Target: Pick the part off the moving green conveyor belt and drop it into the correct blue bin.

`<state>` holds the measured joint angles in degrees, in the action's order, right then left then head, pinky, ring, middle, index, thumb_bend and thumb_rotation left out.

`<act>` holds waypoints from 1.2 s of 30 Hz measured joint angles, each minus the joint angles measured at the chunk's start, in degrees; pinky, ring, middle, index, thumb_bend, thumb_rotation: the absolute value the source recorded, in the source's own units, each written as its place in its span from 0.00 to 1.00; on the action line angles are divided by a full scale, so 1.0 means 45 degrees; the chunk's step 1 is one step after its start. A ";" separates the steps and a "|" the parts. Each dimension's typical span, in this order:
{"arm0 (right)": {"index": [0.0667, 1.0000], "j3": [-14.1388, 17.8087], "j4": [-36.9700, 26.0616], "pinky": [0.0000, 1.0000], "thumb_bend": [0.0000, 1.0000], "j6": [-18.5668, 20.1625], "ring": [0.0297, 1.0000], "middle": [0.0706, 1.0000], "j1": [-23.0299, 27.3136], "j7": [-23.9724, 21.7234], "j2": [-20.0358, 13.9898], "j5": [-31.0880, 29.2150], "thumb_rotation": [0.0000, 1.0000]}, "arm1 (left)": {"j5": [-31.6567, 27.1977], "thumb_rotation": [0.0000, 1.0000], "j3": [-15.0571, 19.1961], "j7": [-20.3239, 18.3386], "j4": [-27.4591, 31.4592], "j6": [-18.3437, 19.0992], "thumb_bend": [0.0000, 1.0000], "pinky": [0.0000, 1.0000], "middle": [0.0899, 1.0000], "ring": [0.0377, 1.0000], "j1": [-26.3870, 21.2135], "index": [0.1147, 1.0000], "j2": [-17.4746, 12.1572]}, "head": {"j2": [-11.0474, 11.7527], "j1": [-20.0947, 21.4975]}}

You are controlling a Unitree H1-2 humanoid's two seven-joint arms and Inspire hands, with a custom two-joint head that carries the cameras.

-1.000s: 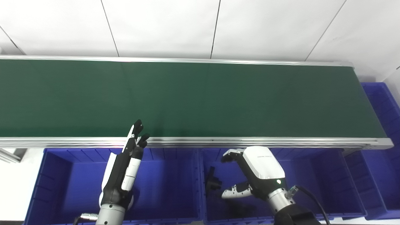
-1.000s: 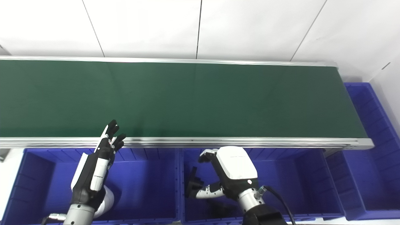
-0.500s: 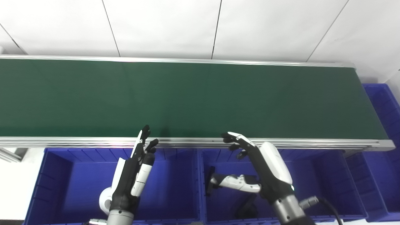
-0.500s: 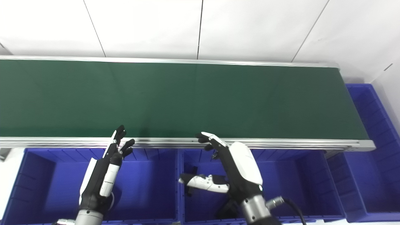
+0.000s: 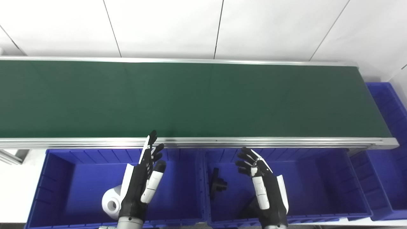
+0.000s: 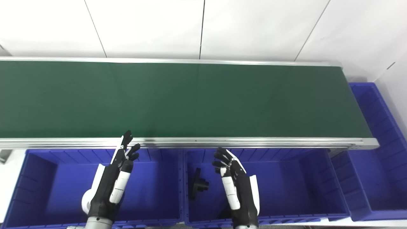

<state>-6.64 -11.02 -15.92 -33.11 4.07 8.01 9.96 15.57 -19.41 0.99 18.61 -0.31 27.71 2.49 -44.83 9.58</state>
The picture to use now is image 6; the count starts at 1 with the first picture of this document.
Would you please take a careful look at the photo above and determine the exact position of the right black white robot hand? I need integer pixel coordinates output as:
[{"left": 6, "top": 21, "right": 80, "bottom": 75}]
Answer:
[{"left": 212, "top": 147, "right": 260, "bottom": 227}]

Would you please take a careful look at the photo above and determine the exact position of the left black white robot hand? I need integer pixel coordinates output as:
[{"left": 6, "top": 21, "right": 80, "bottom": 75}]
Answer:
[{"left": 87, "top": 130, "right": 141, "bottom": 221}]

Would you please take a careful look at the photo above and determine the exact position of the white round part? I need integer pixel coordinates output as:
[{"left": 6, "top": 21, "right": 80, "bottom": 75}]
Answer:
[{"left": 81, "top": 188, "right": 96, "bottom": 215}]

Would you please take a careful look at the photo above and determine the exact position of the black flanged part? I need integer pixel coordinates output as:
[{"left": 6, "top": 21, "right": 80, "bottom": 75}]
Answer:
[{"left": 189, "top": 168, "right": 210, "bottom": 200}]

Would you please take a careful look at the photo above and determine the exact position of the blue bin with black part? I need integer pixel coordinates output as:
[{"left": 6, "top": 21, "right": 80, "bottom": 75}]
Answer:
[{"left": 183, "top": 148, "right": 351, "bottom": 227}]

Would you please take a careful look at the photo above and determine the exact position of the green conveyor belt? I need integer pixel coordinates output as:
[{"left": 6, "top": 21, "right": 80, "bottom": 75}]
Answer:
[
  {"left": 0, "top": 57, "right": 380, "bottom": 150},
  {"left": 0, "top": 60, "right": 373, "bottom": 139}
]

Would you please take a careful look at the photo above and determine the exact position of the blue bin with white part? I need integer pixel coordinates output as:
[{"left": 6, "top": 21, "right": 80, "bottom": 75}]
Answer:
[{"left": 2, "top": 148, "right": 185, "bottom": 229}]

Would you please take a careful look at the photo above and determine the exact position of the aluminium conveyor leg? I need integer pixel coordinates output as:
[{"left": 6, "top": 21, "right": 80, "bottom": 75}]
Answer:
[{"left": 0, "top": 149, "right": 13, "bottom": 164}]

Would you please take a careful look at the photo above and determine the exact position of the empty blue bin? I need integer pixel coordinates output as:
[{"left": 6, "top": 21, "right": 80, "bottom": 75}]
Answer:
[{"left": 331, "top": 82, "right": 407, "bottom": 222}]

